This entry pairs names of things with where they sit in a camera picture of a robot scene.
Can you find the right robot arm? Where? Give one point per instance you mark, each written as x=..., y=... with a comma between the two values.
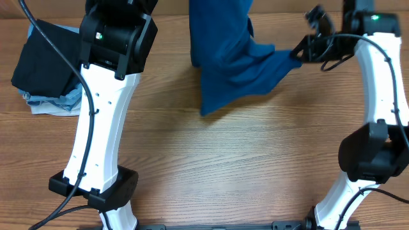
x=378, y=150

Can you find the folded white garment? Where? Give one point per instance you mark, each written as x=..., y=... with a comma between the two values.
x=47, y=108

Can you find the folded black garment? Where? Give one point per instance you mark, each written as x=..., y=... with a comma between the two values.
x=44, y=67

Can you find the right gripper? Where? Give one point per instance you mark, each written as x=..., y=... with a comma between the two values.
x=310, y=46

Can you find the blue polo shirt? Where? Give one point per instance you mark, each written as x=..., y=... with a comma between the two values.
x=232, y=64

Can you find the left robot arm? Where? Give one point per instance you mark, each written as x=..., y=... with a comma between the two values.
x=116, y=38

